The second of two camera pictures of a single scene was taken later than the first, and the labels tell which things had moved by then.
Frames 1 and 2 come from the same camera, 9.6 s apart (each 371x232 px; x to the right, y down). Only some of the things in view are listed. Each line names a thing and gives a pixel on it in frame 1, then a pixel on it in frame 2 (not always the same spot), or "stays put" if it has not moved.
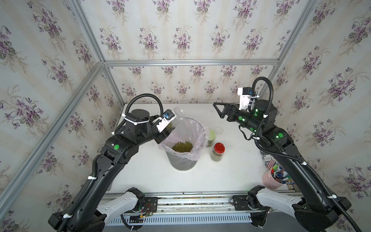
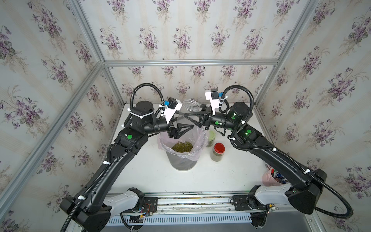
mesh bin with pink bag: x=184 y=146 stays put
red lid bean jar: x=218 y=151 stays put
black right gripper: x=231 y=108 -> x=207 y=117
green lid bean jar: x=212 y=136 stays put
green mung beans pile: x=183 y=147 stays put
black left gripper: x=163 y=135 -> x=176 y=132
